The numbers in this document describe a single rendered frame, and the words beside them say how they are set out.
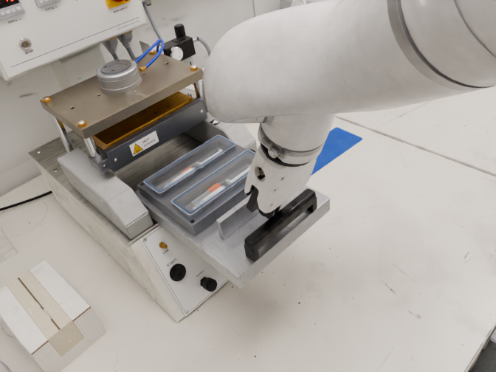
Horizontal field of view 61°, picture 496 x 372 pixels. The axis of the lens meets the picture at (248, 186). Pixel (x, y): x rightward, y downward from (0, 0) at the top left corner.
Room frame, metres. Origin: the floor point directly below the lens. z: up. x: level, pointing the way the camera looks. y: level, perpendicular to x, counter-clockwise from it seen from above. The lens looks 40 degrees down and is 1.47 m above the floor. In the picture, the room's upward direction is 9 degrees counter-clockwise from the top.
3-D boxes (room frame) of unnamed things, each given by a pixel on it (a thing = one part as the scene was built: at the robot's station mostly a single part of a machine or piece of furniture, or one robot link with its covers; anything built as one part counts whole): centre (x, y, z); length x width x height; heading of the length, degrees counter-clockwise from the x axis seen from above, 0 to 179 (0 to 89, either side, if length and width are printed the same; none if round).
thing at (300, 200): (0.46, -0.04, 0.99); 0.15 x 0.02 x 0.04; 129
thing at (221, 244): (0.57, 0.04, 0.97); 0.30 x 0.22 x 0.08; 39
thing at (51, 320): (0.50, 0.42, 0.80); 0.19 x 0.13 x 0.09; 39
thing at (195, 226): (0.61, 0.07, 0.98); 0.20 x 0.17 x 0.03; 129
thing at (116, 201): (0.65, 0.28, 0.96); 0.25 x 0.05 x 0.07; 39
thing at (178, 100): (0.79, 0.21, 1.07); 0.22 x 0.17 x 0.10; 129
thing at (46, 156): (0.81, 0.24, 0.93); 0.46 x 0.35 x 0.01; 39
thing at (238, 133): (0.81, 0.06, 0.96); 0.26 x 0.05 x 0.07; 39
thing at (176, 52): (1.03, 0.12, 1.05); 0.15 x 0.05 x 0.15; 129
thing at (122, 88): (0.82, 0.22, 1.08); 0.31 x 0.24 x 0.13; 129
